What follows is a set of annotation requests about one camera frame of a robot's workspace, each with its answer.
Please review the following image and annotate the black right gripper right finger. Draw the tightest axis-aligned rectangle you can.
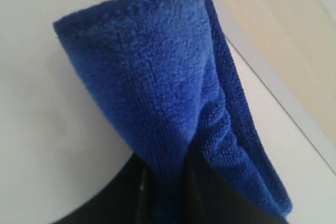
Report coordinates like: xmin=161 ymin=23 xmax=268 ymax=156
xmin=181 ymin=144 xmax=281 ymax=224

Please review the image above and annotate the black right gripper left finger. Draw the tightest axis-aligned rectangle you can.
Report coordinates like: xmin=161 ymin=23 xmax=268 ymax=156
xmin=55 ymin=154 xmax=167 ymax=223

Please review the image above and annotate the blue cloth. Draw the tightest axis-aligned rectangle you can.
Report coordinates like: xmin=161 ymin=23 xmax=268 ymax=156
xmin=54 ymin=0 xmax=292 ymax=223

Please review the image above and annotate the aluminium framed whiteboard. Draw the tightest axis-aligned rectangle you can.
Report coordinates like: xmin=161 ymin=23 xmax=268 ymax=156
xmin=1 ymin=0 xmax=335 ymax=223

